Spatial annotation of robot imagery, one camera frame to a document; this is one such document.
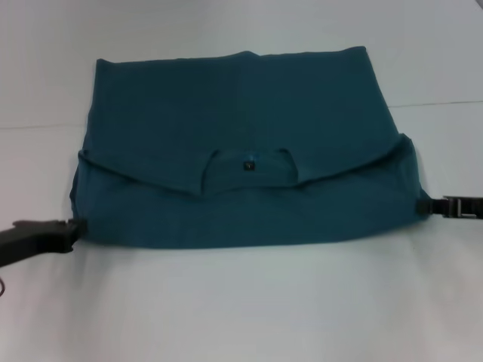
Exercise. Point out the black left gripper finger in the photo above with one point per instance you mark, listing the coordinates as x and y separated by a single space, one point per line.
75 228

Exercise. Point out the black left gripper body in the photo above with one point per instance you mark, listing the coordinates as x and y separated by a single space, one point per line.
30 239

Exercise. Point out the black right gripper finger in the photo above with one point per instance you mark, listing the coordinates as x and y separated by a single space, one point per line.
432 207

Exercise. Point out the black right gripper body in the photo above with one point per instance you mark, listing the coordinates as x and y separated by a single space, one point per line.
466 207

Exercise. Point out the teal blue FREE t-shirt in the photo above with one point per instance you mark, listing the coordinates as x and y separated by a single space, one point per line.
245 132

